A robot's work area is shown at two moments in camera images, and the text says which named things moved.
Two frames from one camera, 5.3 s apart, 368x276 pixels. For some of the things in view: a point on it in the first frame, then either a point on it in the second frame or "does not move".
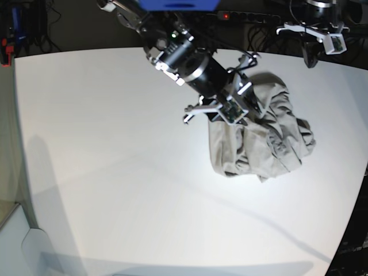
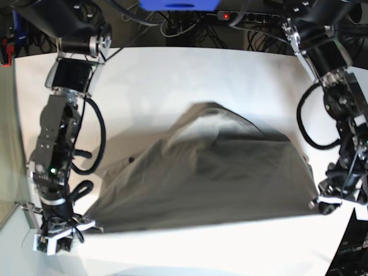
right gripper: x=311 y=50 -> x=342 y=181
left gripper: x=229 y=102 -> x=59 y=223
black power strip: x=259 y=17 does not move
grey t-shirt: x=264 y=145 -> x=215 y=164
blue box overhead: x=179 y=6 does not move
